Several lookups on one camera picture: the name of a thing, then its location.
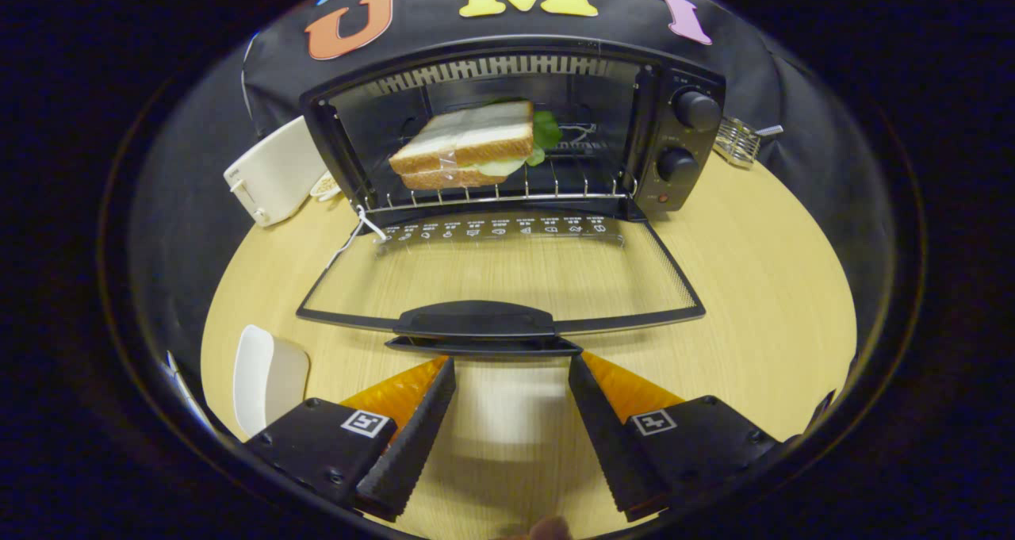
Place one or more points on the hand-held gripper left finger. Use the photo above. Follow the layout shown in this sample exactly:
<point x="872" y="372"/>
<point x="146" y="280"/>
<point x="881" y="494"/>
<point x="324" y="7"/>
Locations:
<point x="412" y="437"/>

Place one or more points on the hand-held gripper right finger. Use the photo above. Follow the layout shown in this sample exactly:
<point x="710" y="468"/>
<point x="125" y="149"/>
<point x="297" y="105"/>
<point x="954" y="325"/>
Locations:
<point x="610" y="437"/>

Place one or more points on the black toaster oven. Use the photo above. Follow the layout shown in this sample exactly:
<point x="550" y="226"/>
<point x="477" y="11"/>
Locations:
<point x="690" y="151"/>

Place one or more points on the lettuce sandwich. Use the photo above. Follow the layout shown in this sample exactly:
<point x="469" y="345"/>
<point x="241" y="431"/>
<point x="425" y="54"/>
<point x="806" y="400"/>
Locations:
<point x="468" y="139"/>

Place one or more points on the white bread toaster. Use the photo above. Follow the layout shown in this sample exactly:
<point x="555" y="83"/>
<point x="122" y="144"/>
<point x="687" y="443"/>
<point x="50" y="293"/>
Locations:
<point x="277" y="171"/>

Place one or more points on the white rectangular plate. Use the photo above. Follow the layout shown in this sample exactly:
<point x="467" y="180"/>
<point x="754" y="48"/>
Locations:
<point x="262" y="381"/>

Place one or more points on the white divided grain container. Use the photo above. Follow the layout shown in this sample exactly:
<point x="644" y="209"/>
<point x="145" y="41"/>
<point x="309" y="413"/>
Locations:
<point x="325" y="185"/>

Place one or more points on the black backdrop cloth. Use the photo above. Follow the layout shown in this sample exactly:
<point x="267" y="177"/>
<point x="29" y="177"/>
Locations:
<point x="634" y="24"/>

